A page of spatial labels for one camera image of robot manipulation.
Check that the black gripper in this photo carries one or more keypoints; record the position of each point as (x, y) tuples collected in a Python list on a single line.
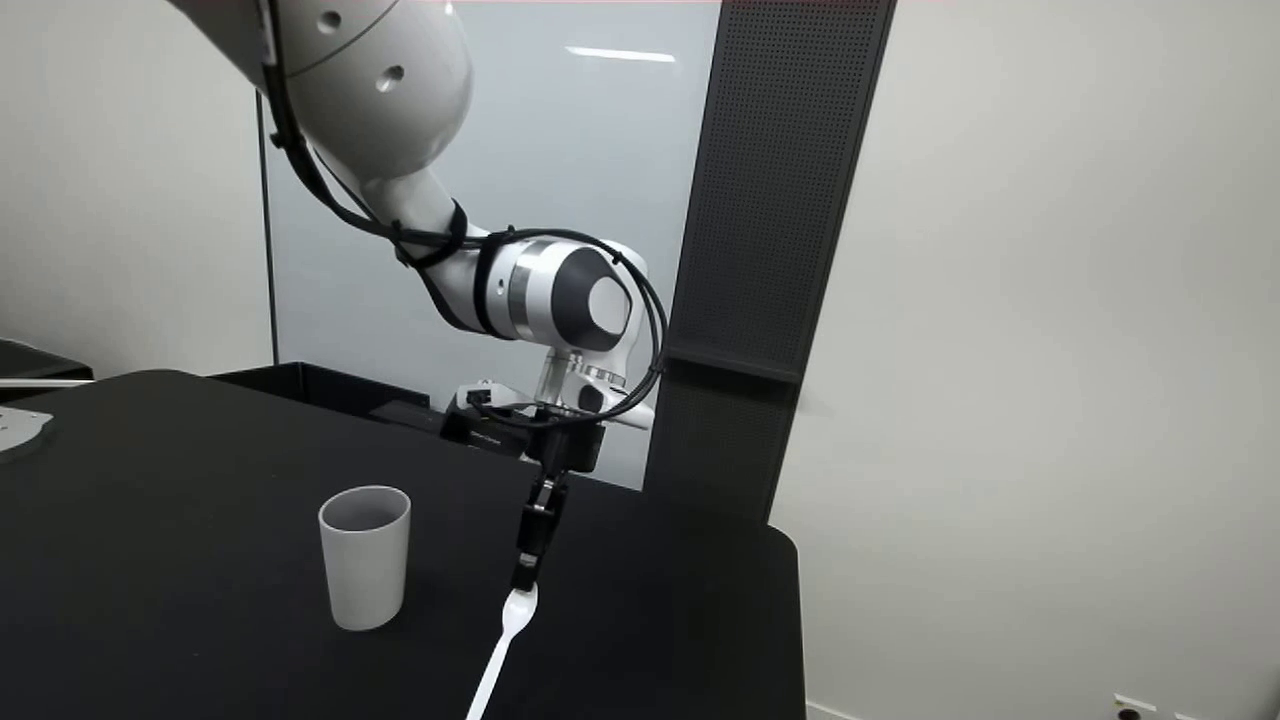
[(568, 441)]

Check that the white plastic spoon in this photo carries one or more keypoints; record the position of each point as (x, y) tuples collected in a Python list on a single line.
[(506, 644)]

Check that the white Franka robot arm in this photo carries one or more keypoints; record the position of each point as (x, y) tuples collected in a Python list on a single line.
[(384, 106)]

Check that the white ceramic mug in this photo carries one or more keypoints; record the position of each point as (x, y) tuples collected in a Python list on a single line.
[(360, 560)]

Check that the black vertical pillar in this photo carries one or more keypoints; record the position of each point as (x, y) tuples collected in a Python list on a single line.
[(762, 266)]

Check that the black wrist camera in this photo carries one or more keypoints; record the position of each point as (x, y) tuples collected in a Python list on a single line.
[(486, 428)]

